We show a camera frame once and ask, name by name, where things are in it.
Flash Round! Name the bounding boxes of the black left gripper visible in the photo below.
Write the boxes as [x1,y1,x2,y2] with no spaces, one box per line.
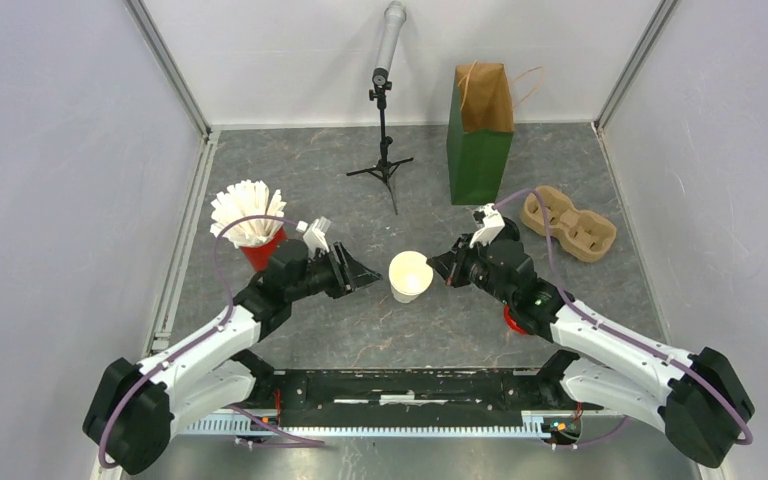
[287,240,383,302]

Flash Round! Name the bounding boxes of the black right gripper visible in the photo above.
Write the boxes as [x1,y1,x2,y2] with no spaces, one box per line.
[427,232,514,307]

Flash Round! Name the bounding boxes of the white paper coffee cup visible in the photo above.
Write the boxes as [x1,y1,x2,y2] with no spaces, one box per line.
[388,250,434,303]

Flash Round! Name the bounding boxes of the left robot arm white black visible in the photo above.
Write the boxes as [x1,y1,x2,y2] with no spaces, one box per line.
[82,240,382,474]

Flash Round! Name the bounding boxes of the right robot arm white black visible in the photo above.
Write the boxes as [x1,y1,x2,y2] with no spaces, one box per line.
[427,235,755,468]

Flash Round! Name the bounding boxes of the red horseshoe shaped object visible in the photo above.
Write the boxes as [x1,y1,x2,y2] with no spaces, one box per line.
[503,305,529,335]

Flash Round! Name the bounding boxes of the red cup holder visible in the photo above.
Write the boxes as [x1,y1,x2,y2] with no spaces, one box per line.
[240,227,287,272]

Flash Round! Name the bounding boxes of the green brown paper bag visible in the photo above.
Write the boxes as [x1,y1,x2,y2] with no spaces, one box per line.
[446,61,518,205]

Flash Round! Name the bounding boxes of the brown pulp cup carriers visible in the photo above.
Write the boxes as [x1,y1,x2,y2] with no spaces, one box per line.
[536,185,617,263]

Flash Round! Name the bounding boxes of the black tripod with grey tube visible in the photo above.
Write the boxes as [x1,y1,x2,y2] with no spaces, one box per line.
[346,1,414,214]

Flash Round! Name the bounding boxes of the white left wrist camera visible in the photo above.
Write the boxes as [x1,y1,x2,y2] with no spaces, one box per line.
[296,217,332,258]

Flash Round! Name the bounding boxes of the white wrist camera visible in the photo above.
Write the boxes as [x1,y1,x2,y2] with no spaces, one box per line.
[296,217,332,258]
[469,203,505,248]

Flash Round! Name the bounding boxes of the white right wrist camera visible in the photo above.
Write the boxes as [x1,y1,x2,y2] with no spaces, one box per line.
[469,203,505,248]

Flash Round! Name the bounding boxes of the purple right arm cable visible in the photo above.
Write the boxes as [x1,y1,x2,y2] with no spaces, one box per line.
[493,188,755,446]

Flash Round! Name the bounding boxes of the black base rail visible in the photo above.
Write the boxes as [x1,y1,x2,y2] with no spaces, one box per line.
[224,367,605,429]

